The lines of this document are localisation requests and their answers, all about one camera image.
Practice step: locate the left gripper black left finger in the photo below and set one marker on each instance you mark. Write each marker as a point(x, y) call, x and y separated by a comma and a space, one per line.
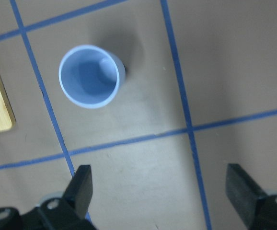
point(78, 194)

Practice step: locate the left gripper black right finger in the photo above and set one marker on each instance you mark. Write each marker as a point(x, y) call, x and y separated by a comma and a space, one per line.
point(243, 192)

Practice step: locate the light blue plastic cup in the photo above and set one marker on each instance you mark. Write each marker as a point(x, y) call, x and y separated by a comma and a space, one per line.
point(90, 77)

